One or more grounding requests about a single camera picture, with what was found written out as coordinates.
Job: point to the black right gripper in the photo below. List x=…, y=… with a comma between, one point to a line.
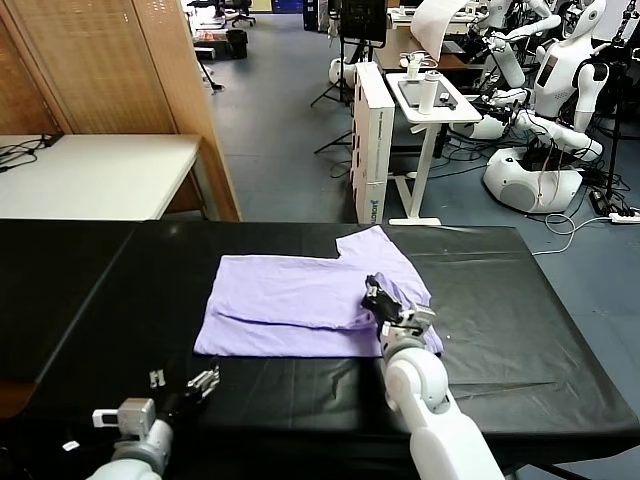
x=384, y=309

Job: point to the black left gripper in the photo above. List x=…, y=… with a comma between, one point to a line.
x=180, y=404

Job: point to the light purple t-shirt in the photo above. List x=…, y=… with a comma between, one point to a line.
x=280, y=300

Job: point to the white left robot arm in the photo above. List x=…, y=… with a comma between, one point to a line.
x=135, y=460

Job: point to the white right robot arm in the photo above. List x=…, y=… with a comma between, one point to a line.
x=425, y=380

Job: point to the white humanoid robot raised arm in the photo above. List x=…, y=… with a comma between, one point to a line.
x=510, y=65

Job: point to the round white robot base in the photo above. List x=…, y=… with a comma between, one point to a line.
x=337, y=70

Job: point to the large black table cover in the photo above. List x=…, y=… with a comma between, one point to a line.
x=500, y=300

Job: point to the small white label tag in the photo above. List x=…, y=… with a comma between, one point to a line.
x=70, y=445

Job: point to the tall white cardboard box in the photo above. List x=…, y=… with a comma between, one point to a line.
x=372, y=150

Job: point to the black monitor stand legs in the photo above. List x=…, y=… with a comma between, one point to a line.
x=334, y=142

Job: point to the white standing desk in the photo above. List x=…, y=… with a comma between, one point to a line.
x=460, y=115

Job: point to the grey tablet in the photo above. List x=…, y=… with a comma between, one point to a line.
x=410, y=92

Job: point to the white thermos bottle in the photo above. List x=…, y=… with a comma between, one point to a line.
x=427, y=95

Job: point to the small black device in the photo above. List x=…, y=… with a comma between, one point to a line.
x=445, y=100

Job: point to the black tripod stand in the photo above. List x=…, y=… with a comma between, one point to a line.
x=341, y=75

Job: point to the white rectangular table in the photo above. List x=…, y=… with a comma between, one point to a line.
x=100, y=175

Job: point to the small white desk gadget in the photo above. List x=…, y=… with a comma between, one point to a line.
x=412, y=67

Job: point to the brown wooden desk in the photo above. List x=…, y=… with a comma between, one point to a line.
x=450, y=62

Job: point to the black power brick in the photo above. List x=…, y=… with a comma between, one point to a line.
x=598, y=201

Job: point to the white power strip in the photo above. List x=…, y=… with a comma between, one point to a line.
x=625, y=216

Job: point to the black monitor screen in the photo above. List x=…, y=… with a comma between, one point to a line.
x=362, y=20

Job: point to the large curved white sheet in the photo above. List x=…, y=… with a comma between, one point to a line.
x=432, y=25

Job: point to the black table adapter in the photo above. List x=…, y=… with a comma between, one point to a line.
x=52, y=140

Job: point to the white humanoid robot with base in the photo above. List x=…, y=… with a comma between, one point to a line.
x=555, y=75

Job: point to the dark grey cabinet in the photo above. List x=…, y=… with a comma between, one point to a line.
x=315, y=15

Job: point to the black trash bin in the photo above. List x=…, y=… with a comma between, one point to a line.
x=237, y=45

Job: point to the tall black tripod pole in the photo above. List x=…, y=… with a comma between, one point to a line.
x=616, y=125

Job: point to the blue cabinet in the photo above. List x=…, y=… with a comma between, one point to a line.
x=287, y=5

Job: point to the black office chair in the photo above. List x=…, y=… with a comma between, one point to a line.
x=240, y=19

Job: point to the wooden folding screen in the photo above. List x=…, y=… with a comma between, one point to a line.
x=100, y=60

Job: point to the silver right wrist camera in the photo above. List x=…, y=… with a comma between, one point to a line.
x=417, y=317

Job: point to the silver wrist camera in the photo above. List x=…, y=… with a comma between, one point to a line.
x=132, y=417
x=417, y=317

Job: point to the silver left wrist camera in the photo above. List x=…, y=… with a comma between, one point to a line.
x=132, y=417

